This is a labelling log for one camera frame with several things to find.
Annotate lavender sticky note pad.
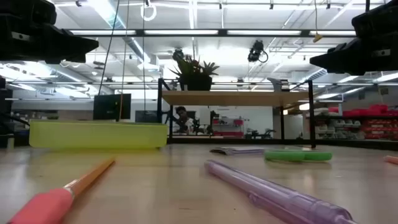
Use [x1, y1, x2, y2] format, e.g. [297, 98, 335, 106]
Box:
[210, 146, 266, 156]

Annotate wooden shelf riser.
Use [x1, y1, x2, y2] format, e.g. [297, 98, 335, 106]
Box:
[157, 77, 317, 149]

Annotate dark background equipment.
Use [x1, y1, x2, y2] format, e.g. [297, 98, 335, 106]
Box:
[0, 76, 31, 149]

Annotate translucent purple pen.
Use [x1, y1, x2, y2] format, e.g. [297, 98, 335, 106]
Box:
[204, 159, 358, 224]

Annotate thin black hanging cable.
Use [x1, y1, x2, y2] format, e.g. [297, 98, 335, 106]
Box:
[98, 0, 121, 96]

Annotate orange pencil with pink eraser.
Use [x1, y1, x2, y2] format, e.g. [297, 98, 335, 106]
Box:
[6, 157, 116, 224]

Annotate black overhead frame beam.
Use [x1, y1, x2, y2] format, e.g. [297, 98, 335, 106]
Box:
[62, 28, 358, 39]

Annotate person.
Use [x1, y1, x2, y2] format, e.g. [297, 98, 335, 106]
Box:
[173, 106, 196, 135]

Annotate black ceiling-hung camera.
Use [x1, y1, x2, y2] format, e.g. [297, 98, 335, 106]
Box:
[247, 39, 269, 63]

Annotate red storage bin shelving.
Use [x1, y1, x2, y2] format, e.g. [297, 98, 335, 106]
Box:
[313, 104, 398, 141]

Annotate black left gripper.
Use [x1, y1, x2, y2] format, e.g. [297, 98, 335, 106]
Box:
[0, 0, 100, 65]

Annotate black computer monitor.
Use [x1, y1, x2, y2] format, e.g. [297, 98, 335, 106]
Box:
[93, 93, 132, 121]

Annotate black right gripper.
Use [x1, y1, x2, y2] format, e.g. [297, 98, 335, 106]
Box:
[309, 0, 398, 77]

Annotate small dark screen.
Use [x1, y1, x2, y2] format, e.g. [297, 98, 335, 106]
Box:
[135, 110, 159, 124]

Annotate potted succulent plant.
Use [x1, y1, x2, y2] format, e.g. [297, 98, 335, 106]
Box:
[169, 53, 220, 91]

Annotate yellow hanging cable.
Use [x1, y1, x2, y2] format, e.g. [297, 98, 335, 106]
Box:
[312, 0, 325, 44]

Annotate red background bins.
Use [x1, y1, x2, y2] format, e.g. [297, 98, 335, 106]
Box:
[212, 118, 245, 138]

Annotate black round hanging device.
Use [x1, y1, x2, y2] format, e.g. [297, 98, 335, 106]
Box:
[172, 47, 185, 62]

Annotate white cable loop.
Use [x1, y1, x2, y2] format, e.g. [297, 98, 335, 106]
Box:
[140, 0, 157, 22]

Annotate yellow translucent pencil case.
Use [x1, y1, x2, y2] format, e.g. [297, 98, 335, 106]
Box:
[29, 120, 169, 149]

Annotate pink object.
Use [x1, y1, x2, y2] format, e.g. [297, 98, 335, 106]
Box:
[383, 154, 398, 166]

